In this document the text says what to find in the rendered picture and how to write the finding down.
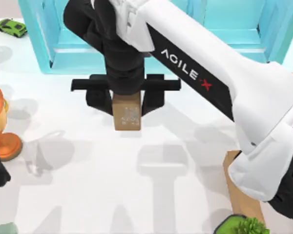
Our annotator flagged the small brown cardboard box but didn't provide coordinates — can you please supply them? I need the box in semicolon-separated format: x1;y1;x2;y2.
113;92;143;132

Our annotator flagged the light blue rack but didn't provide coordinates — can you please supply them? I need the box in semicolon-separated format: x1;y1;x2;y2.
17;0;270;75

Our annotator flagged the orange trophy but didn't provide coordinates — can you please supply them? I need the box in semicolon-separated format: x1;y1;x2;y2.
0;72;23;162

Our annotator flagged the green toy car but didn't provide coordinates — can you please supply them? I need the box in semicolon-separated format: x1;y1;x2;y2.
0;18;28;39

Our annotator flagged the green plant in black pot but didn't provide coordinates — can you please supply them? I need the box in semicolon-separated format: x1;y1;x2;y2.
213;214;271;234

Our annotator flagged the pale green object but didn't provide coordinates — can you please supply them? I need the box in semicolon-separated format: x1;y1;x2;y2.
0;222;19;234

